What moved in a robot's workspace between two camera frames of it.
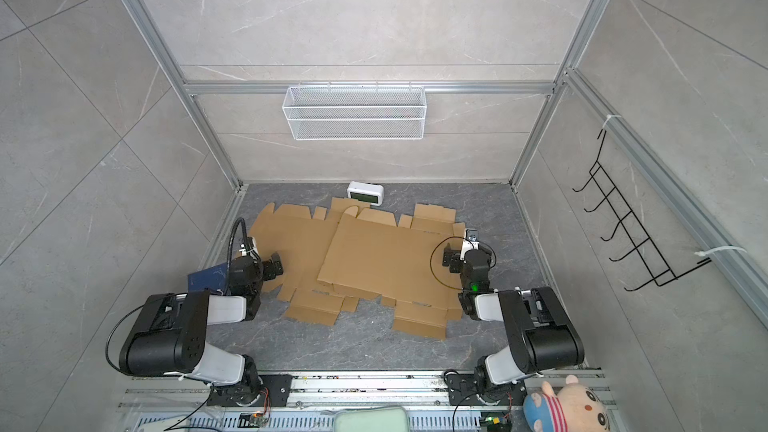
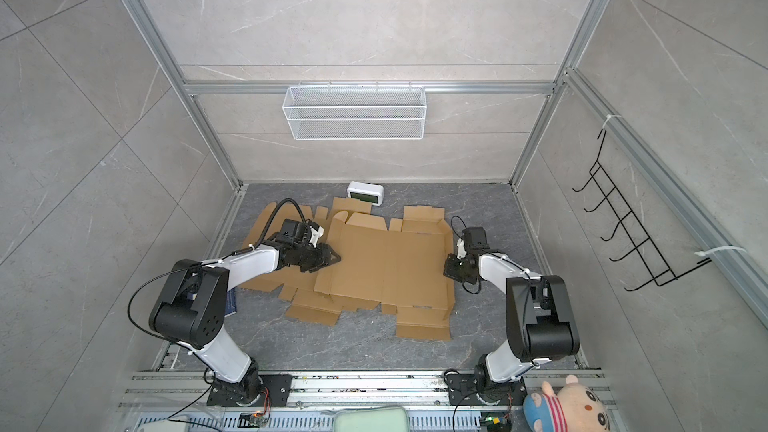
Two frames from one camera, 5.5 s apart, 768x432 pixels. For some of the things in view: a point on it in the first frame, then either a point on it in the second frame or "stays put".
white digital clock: [366, 192] stays put
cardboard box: [369, 256] stays put
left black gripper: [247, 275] to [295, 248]
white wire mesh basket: [356, 113] stays put
